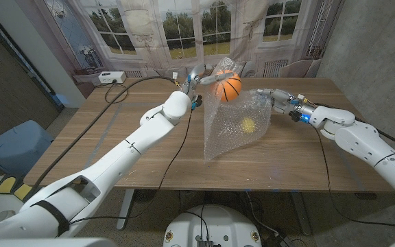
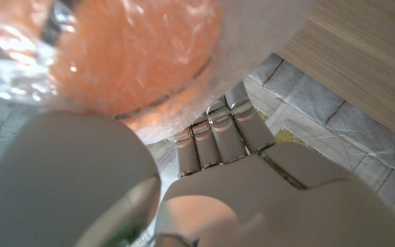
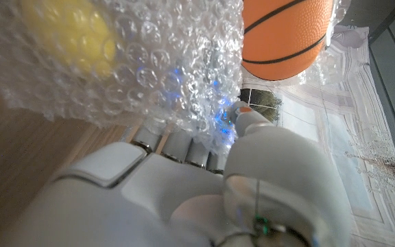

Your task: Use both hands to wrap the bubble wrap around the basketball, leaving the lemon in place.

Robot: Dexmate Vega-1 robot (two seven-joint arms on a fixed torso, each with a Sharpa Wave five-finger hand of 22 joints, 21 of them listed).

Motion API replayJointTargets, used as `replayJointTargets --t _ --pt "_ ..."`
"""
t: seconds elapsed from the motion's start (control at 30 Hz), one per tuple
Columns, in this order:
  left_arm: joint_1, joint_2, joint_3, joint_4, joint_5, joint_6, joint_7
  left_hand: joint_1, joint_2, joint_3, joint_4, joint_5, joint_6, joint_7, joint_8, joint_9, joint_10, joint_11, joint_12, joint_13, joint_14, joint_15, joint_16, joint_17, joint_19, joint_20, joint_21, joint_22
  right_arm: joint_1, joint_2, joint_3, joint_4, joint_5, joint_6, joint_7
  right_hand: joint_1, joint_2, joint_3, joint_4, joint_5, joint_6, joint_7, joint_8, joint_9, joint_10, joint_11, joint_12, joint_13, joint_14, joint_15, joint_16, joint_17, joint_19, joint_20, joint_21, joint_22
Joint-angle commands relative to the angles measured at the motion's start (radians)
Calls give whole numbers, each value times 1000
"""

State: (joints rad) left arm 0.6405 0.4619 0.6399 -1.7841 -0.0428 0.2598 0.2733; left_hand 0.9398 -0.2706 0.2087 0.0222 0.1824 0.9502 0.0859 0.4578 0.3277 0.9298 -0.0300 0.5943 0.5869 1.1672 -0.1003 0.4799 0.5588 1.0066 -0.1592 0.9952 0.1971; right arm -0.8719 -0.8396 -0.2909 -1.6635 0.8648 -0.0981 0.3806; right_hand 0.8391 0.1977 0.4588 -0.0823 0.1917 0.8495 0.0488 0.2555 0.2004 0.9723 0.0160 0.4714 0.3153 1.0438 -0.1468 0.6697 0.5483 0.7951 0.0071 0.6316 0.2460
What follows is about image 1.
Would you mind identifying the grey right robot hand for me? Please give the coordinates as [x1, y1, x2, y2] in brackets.
[255, 88, 317, 124]

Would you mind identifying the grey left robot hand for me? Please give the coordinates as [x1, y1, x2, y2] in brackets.
[182, 63, 235, 100]

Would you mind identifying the small orange basketball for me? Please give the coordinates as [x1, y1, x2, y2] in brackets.
[214, 70, 243, 103]

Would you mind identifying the clear bubble wrap sheet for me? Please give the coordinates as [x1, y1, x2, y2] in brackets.
[203, 57, 273, 162]

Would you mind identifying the yellow lemon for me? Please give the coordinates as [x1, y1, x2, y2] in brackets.
[241, 117, 256, 134]

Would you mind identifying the printed window scene backdrop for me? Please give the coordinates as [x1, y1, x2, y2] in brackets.
[15, 0, 346, 99]

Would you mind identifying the white power strip box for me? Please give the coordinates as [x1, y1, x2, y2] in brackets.
[97, 71, 127, 85]

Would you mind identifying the grey metal table leg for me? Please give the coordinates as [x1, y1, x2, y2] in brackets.
[116, 188, 135, 231]
[290, 191, 312, 236]

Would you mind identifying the black round floor object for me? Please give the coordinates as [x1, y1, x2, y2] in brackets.
[134, 189, 159, 203]

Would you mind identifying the black power adapter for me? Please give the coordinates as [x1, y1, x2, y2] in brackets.
[269, 233, 293, 247]

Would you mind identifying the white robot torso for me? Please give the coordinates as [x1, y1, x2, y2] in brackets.
[163, 204, 263, 247]

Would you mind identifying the blue plastic chair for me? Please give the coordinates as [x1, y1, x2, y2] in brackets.
[0, 119, 53, 179]

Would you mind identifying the grey sneaker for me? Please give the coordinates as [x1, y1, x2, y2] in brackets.
[0, 209, 15, 224]

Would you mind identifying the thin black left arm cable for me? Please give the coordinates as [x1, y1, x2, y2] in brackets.
[69, 102, 195, 226]

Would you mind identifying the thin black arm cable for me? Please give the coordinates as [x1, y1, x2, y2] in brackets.
[312, 125, 395, 233]
[69, 102, 195, 226]

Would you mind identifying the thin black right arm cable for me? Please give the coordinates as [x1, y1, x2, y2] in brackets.
[312, 125, 395, 233]

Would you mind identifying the looped black power cable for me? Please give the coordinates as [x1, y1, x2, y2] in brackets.
[104, 82, 130, 104]

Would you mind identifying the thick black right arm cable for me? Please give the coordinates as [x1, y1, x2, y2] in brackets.
[354, 117, 395, 154]

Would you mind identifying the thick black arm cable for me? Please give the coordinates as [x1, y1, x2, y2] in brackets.
[22, 75, 180, 203]
[354, 117, 395, 154]

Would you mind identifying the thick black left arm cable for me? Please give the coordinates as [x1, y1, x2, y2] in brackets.
[22, 75, 180, 203]

